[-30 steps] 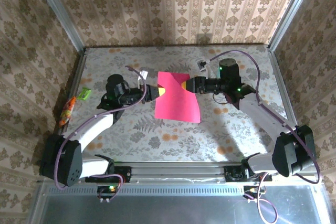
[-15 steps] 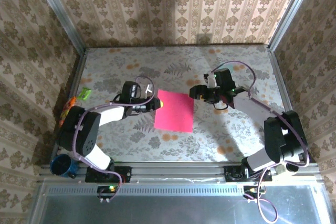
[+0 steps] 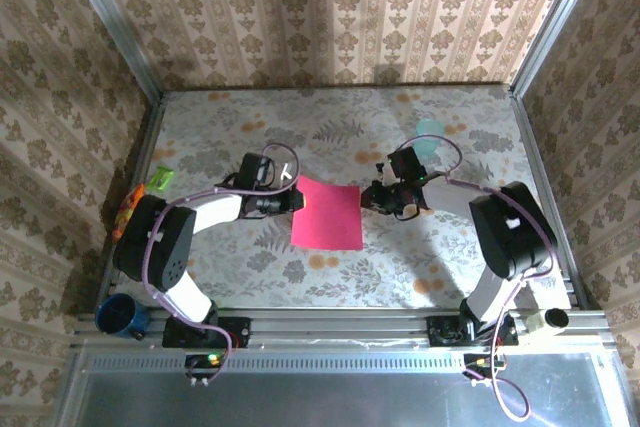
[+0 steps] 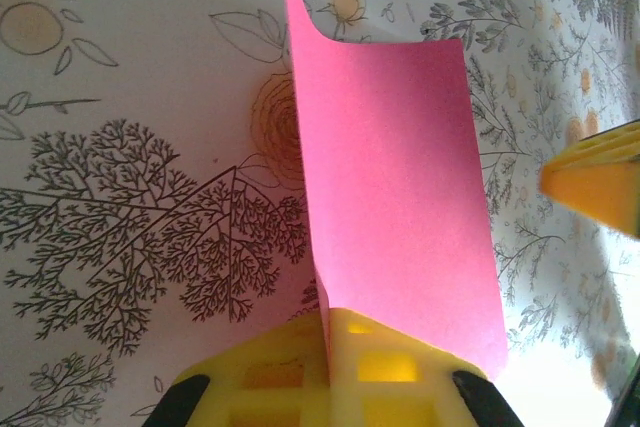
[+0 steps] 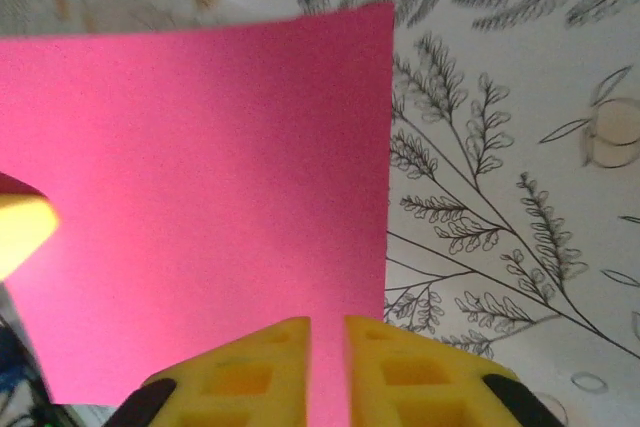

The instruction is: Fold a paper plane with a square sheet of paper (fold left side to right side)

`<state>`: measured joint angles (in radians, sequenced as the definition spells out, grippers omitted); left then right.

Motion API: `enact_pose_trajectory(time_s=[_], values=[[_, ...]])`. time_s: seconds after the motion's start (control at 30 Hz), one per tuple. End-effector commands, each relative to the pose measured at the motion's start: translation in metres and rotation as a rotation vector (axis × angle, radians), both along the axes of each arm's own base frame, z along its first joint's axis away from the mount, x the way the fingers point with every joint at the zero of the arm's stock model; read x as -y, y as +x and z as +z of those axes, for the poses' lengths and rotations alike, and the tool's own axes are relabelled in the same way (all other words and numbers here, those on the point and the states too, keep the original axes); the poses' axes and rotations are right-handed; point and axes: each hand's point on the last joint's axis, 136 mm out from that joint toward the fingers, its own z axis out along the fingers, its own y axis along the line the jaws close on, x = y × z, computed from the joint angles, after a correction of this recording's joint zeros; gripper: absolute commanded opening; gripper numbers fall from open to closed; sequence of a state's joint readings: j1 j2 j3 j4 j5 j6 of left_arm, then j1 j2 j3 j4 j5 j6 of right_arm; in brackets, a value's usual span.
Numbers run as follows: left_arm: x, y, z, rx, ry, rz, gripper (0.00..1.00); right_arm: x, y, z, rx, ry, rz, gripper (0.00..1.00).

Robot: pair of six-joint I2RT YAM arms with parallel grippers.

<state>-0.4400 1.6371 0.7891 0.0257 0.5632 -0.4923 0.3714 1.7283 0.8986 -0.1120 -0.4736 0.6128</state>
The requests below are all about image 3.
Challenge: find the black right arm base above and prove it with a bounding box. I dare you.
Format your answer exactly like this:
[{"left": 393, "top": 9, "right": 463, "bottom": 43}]
[{"left": 427, "top": 314, "right": 520, "bottom": 348}]

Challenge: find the small circuit board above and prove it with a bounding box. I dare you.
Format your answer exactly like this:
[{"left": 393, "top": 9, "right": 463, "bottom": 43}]
[
  {"left": 183, "top": 352, "right": 225, "bottom": 382},
  {"left": 462, "top": 352, "right": 507, "bottom": 382}
]

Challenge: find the small black cylinder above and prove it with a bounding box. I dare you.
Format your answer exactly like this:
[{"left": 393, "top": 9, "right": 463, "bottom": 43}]
[{"left": 544, "top": 307, "right": 571, "bottom": 333}]

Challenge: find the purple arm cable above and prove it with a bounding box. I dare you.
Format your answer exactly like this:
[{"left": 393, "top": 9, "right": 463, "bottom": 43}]
[
  {"left": 142, "top": 141, "right": 302, "bottom": 389},
  {"left": 398, "top": 135, "right": 560, "bottom": 422}
]

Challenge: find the long aluminium base rail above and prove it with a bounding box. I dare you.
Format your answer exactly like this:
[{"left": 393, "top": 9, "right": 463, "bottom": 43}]
[{"left": 74, "top": 307, "right": 612, "bottom": 348}]

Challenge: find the green snack packet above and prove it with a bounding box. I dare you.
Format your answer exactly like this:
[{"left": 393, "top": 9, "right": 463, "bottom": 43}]
[{"left": 151, "top": 165, "right": 175, "bottom": 192}]

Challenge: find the orange snack packet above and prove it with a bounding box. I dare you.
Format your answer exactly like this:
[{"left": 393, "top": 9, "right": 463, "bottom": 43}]
[{"left": 110, "top": 183, "right": 147, "bottom": 244}]

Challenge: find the teal plastic cup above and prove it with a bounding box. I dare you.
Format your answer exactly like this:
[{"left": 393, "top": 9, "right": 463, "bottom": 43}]
[{"left": 414, "top": 118, "right": 447, "bottom": 161}]

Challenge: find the aluminium side rail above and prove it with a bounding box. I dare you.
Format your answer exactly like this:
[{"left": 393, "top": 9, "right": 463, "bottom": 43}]
[
  {"left": 96, "top": 94, "right": 167, "bottom": 316},
  {"left": 509, "top": 89, "right": 591, "bottom": 311}
]

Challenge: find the blue mug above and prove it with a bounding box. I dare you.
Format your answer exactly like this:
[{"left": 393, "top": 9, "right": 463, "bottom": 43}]
[{"left": 94, "top": 293, "right": 151, "bottom": 342}]

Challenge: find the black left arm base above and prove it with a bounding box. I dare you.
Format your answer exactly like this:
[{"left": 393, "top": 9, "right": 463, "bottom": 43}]
[{"left": 162, "top": 315, "right": 251, "bottom": 349}]

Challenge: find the grey metal panel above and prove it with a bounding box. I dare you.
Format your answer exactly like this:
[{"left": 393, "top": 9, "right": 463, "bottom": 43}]
[{"left": 52, "top": 339, "right": 632, "bottom": 427}]

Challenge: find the pink paper sheet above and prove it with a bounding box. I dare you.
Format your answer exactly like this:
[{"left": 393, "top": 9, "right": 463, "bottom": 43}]
[{"left": 291, "top": 175, "right": 364, "bottom": 252}]

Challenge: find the aluminium corner post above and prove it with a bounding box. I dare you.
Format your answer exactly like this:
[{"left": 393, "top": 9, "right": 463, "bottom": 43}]
[
  {"left": 508, "top": 0, "right": 601, "bottom": 98},
  {"left": 57, "top": 0, "right": 165, "bottom": 104}
]

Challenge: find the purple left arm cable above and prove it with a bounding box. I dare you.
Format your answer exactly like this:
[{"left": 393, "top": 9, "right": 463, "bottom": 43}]
[{"left": 142, "top": 141, "right": 302, "bottom": 389}]

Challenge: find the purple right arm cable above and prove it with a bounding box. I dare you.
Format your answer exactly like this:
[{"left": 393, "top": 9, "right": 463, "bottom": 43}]
[{"left": 398, "top": 135, "right": 560, "bottom": 422}]

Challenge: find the floral table cloth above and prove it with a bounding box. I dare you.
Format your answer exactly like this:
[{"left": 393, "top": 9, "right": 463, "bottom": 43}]
[{"left": 107, "top": 85, "right": 575, "bottom": 311}]

